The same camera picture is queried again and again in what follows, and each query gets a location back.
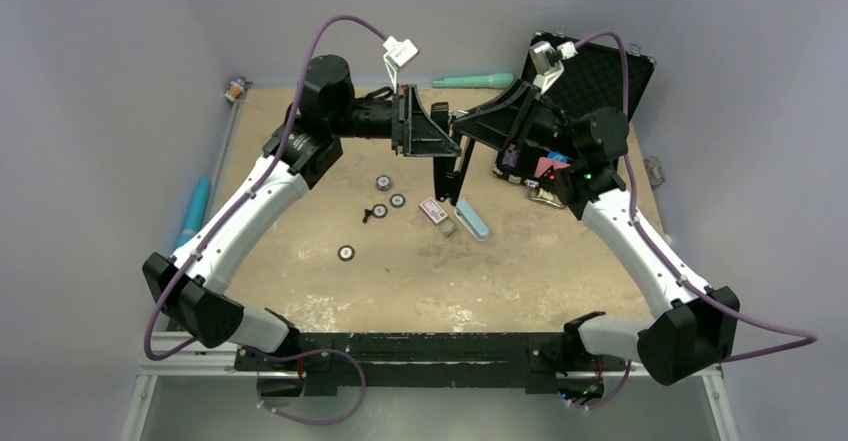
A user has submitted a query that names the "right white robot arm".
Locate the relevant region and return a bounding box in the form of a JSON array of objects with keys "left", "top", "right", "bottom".
[{"left": 451, "top": 82, "right": 740, "bottom": 386}]

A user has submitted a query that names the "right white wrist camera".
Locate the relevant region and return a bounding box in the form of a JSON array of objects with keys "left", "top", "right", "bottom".
[{"left": 528, "top": 41, "right": 578, "bottom": 94}]

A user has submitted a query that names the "light blue stapler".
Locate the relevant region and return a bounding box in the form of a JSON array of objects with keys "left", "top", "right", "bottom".
[{"left": 454, "top": 199, "right": 491, "bottom": 242}]

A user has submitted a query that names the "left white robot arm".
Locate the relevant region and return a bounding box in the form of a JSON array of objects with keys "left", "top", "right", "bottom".
[{"left": 142, "top": 55, "right": 462, "bottom": 370}]

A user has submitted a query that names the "black stapler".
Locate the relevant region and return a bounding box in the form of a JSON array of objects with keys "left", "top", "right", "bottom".
[{"left": 430, "top": 102, "right": 476, "bottom": 206}]

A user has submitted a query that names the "mint green microphone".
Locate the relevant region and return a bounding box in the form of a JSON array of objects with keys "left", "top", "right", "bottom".
[{"left": 431, "top": 73, "right": 515, "bottom": 89}]

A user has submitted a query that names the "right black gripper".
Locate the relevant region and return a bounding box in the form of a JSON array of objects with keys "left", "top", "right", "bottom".
[{"left": 450, "top": 78, "right": 584, "bottom": 163}]

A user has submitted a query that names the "aluminium rail frame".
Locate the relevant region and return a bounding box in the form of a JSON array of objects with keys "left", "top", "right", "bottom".
[{"left": 119, "top": 331, "right": 740, "bottom": 441}]

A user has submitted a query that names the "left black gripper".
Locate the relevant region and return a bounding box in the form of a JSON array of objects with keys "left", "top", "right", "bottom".
[{"left": 329, "top": 83, "right": 461, "bottom": 156}]

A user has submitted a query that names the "brown poker chip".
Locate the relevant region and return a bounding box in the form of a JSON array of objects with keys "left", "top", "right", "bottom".
[
  {"left": 337, "top": 245, "right": 356, "bottom": 262},
  {"left": 371, "top": 204, "right": 388, "bottom": 219}
]

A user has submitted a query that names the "black poker chip case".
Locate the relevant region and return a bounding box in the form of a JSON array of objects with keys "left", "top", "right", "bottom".
[{"left": 493, "top": 43, "right": 657, "bottom": 196}]

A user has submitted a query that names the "brown poker chip front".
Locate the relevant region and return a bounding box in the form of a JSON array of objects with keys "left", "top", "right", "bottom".
[{"left": 337, "top": 245, "right": 356, "bottom": 262}]

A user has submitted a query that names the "blue cylindrical tube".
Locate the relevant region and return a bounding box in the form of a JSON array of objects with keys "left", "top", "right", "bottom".
[{"left": 174, "top": 177, "right": 211, "bottom": 249}]

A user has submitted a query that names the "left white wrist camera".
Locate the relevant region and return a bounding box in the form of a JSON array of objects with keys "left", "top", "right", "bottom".
[{"left": 383, "top": 36, "right": 420, "bottom": 92}]

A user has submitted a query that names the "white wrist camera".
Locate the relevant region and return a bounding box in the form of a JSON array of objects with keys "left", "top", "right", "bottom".
[
  {"left": 528, "top": 41, "right": 578, "bottom": 94},
  {"left": 383, "top": 36, "right": 420, "bottom": 92}
]

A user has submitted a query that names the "blue poker chip stack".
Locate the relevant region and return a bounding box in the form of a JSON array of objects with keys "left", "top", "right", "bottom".
[{"left": 375, "top": 175, "right": 392, "bottom": 192}]

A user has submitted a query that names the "red white staple box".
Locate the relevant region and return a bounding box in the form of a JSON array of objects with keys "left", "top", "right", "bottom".
[{"left": 419, "top": 197, "right": 457, "bottom": 237}]

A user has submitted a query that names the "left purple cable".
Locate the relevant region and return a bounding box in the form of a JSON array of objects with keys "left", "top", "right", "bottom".
[{"left": 143, "top": 15, "right": 389, "bottom": 362}]

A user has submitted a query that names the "brown poker chip middle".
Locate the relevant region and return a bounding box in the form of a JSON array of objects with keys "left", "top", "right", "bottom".
[{"left": 371, "top": 204, "right": 388, "bottom": 219}]

